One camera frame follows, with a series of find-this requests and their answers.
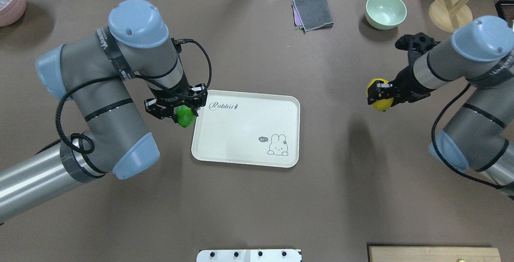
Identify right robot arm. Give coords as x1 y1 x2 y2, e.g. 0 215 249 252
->
366 15 514 199

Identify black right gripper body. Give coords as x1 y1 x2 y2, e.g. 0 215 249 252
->
390 66 434 105

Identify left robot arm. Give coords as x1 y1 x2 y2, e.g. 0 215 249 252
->
1 0 211 223

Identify yellow lemon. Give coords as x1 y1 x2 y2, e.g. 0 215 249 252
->
366 78 394 112

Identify wooden stand with round base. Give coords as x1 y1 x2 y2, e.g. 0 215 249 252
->
429 0 473 33

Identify pale green bowl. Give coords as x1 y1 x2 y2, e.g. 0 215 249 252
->
365 0 407 30

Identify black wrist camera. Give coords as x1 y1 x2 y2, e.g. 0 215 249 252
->
394 33 441 67

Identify green lime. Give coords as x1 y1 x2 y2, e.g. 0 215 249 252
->
175 106 196 128

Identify wooden cutting board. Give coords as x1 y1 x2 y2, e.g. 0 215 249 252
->
368 246 501 262

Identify grey folded cloth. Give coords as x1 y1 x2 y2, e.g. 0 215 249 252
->
292 0 334 33

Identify white rabbit print tray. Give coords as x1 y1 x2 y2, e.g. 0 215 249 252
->
191 90 300 168

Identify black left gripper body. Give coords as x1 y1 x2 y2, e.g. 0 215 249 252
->
145 74 208 119

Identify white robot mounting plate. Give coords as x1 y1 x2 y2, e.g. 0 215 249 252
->
196 249 303 262

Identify black framed tray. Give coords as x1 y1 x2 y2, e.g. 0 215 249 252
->
494 0 514 29

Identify pink bowl with ice cubes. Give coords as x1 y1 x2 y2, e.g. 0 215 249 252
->
0 0 27 27

